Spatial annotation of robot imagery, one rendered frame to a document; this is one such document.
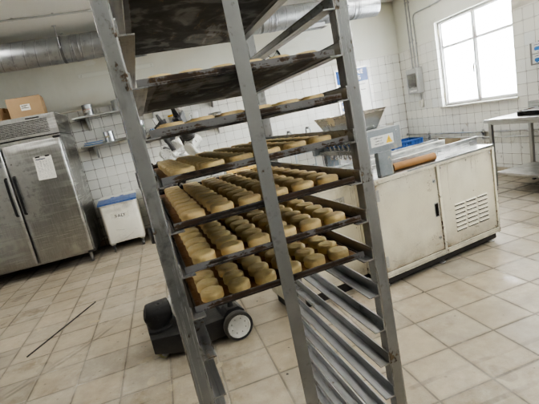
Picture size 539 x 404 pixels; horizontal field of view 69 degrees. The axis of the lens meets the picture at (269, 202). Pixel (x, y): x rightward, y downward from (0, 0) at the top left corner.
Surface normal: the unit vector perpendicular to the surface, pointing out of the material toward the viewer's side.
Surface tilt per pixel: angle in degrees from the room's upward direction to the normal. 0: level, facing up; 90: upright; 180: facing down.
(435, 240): 90
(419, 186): 90
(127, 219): 91
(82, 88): 90
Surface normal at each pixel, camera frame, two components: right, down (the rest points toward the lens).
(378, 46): 0.27, 0.14
